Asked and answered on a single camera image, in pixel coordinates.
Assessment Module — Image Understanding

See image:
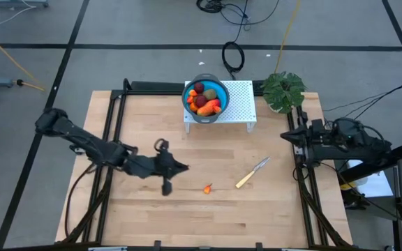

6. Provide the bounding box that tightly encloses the blue collapsible bowl grey rim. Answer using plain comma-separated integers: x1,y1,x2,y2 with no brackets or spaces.
181,73,230,125

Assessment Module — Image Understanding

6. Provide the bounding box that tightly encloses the black floor cable bundle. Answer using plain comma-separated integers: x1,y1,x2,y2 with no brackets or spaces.
195,0,281,31

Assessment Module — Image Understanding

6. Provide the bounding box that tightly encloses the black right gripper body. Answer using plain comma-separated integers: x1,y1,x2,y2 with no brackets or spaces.
304,119,327,165

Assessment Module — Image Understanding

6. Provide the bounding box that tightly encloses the yellow hanging cable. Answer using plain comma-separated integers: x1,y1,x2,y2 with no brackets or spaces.
274,0,302,74

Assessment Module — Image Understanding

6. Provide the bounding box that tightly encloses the white perforated shelf riser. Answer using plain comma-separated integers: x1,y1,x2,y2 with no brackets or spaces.
182,79,258,135

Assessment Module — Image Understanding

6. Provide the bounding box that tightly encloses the yellow floor cable black plug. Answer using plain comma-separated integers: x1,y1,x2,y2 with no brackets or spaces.
0,24,45,93

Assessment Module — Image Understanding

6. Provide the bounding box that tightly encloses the black diagonal support beam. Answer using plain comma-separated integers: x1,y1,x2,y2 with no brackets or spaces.
340,142,402,184

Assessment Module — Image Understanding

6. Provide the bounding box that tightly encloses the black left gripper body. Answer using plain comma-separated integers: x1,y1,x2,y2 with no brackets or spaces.
129,139,172,197

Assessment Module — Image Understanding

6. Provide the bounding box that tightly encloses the black coiled hanging cable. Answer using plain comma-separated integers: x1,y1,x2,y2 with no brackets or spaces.
221,0,249,81

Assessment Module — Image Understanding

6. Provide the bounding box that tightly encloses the black metal rig frame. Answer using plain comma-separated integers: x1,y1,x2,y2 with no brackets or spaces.
61,78,354,251

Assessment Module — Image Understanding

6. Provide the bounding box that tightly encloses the white box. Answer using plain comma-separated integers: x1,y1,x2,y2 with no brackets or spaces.
345,156,394,199

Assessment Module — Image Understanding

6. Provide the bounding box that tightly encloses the green plant in white pot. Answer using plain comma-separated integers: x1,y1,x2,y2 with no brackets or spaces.
259,71,307,115

